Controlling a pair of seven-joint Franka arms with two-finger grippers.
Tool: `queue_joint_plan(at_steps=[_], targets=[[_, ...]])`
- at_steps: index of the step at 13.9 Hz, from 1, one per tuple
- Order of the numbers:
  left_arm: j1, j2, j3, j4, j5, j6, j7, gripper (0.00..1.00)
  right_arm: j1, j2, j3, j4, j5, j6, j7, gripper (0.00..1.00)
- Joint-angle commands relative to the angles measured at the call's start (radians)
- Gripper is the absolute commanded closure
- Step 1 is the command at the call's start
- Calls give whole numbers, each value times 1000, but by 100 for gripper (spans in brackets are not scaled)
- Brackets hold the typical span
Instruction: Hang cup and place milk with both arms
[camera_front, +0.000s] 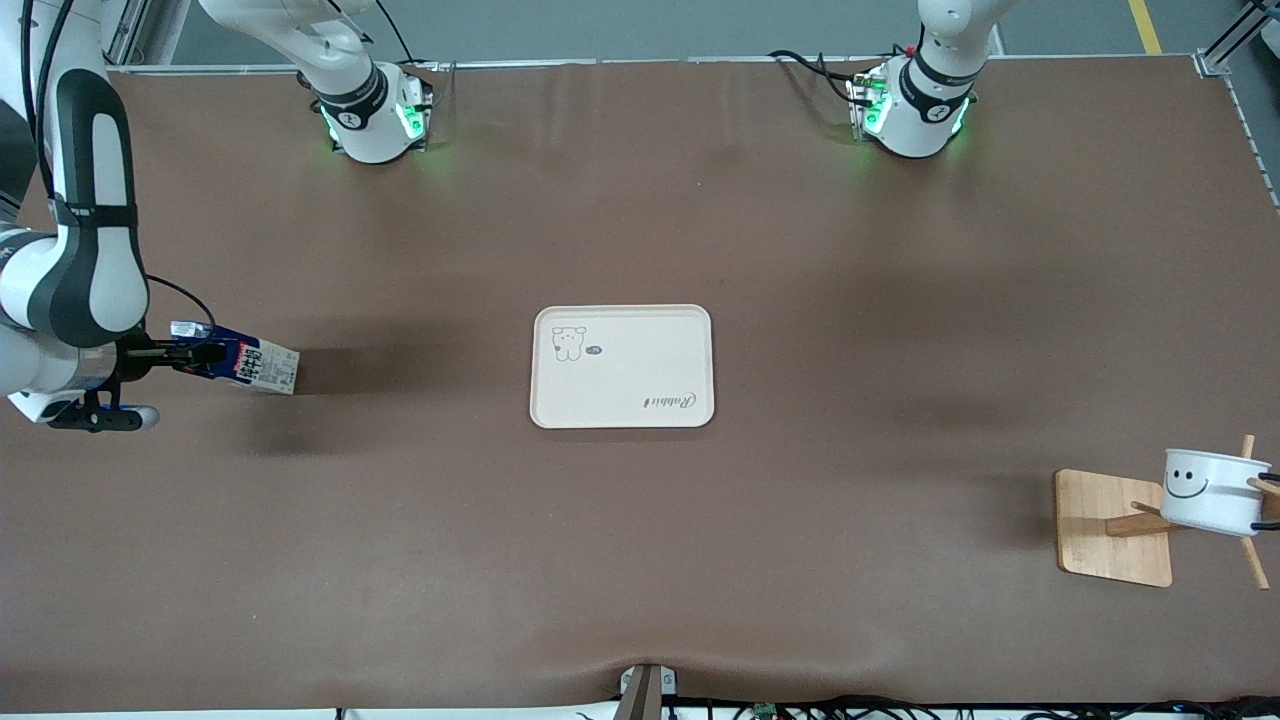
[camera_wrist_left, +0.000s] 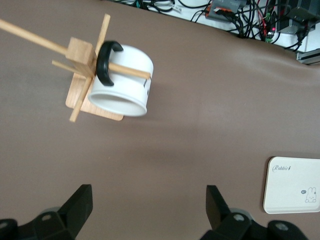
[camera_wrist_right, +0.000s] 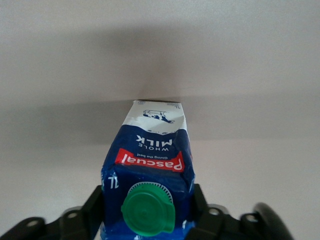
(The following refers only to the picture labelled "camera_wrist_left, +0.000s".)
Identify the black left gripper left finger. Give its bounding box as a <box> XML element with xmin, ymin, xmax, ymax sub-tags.
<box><xmin>0</xmin><ymin>184</ymin><xmax>94</xmax><ymax>240</ymax></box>

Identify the black cable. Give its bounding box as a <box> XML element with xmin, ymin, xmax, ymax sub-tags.
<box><xmin>223</xmin><ymin>9</ymin><xmax>278</xmax><ymax>40</ymax></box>
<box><xmin>99</xmin><ymin>0</ymin><xmax>208</xmax><ymax>16</ymax></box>

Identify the cream rabbit print tray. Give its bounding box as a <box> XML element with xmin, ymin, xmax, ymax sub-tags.
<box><xmin>262</xmin><ymin>156</ymin><xmax>320</xmax><ymax>215</ymax></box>

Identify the grey electronics box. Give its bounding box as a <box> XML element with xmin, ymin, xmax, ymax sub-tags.
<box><xmin>205</xmin><ymin>0</ymin><xmax>248</xmax><ymax>23</ymax></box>

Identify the green terminal connector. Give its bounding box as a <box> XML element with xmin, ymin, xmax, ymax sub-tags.
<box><xmin>265</xmin><ymin>12</ymin><xmax>274</xmax><ymax>43</ymax></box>

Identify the red wire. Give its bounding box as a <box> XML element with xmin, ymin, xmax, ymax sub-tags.
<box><xmin>256</xmin><ymin>6</ymin><xmax>269</xmax><ymax>35</ymax></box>

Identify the black finned electronics box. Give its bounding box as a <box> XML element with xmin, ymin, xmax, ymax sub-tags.
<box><xmin>276</xmin><ymin>6</ymin><xmax>319</xmax><ymax>34</ymax></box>

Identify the wooden cup rack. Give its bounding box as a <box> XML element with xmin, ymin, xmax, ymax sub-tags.
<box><xmin>0</xmin><ymin>13</ymin><xmax>152</xmax><ymax>123</ymax></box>

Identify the white mug black handle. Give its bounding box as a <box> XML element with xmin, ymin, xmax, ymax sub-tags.
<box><xmin>87</xmin><ymin>40</ymin><xmax>155</xmax><ymax>118</ymax></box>

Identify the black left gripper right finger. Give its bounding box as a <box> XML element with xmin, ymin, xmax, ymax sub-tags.
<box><xmin>199</xmin><ymin>184</ymin><xmax>311</xmax><ymax>240</ymax></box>

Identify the aluminium camera post bracket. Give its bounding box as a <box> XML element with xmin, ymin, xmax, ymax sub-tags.
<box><xmin>296</xmin><ymin>48</ymin><xmax>320</xmax><ymax>66</ymax></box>

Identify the brown table mat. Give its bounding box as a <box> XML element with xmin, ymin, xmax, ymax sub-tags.
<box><xmin>0</xmin><ymin>0</ymin><xmax>320</xmax><ymax>240</ymax></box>

